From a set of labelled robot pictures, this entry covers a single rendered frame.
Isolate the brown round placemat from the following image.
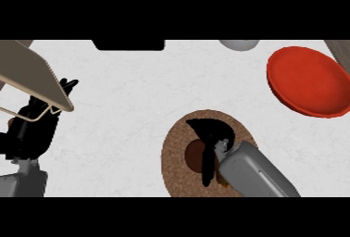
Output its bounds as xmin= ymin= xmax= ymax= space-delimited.
xmin=160 ymin=108 xmax=260 ymax=198

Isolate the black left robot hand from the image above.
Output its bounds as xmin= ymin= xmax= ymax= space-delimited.
xmin=0 ymin=78 xmax=81 ymax=160

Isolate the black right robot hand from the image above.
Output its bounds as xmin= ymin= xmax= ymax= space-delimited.
xmin=185 ymin=118 xmax=236 ymax=188

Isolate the grey round object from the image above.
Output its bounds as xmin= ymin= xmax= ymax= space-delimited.
xmin=219 ymin=40 xmax=262 ymax=52

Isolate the black appliance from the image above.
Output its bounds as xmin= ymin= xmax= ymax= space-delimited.
xmin=92 ymin=40 xmax=166 ymax=52

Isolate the brown cupcake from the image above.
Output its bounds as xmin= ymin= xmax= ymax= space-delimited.
xmin=183 ymin=138 xmax=231 ymax=188

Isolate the brown wooden panel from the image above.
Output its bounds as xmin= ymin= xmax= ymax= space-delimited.
xmin=322 ymin=40 xmax=350 ymax=77

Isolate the beige cabinet door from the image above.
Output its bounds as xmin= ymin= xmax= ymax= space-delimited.
xmin=0 ymin=40 xmax=76 ymax=123

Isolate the red bowl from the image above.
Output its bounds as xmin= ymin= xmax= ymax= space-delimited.
xmin=266 ymin=45 xmax=350 ymax=119

